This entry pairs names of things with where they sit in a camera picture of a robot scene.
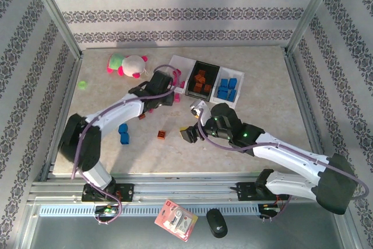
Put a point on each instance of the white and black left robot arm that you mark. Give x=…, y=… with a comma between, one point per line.
x=116, y=115

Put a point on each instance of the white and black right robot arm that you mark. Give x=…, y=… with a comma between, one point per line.
x=285, y=150

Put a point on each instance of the white pink green plush toy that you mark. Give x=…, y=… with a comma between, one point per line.
x=131, y=65

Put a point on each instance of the white plastic container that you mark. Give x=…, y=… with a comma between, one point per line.
x=186, y=66
x=230, y=71

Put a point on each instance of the small green ball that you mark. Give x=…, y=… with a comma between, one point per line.
x=83, y=84

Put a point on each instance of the pink blister package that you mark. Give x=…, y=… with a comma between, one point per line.
x=176, y=220

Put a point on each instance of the black computer mouse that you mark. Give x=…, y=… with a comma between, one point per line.
x=217, y=222

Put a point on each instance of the small electronics board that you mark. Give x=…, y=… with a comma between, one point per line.
x=268, y=208
x=106, y=210

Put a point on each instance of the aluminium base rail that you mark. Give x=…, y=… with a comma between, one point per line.
x=180, y=190

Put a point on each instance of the aluminium side rail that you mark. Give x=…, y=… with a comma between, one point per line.
x=301, y=100
x=70, y=85

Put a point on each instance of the aluminium frame post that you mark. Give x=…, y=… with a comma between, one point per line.
x=311, y=13
x=54, y=13

